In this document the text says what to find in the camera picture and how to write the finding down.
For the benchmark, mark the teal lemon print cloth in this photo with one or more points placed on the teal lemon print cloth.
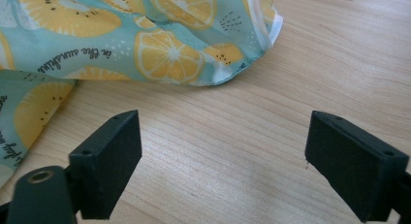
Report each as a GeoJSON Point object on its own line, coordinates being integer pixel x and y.
{"type": "Point", "coordinates": [97, 46]}

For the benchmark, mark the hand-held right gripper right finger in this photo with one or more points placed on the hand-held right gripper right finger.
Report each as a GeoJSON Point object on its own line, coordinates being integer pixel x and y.
{"type": "Point", "coordinates": [352, 167]}

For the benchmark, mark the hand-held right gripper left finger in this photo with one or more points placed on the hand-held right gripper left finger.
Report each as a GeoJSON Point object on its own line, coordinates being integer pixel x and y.
{"type": "Point", "coordinates": [105, 162]}

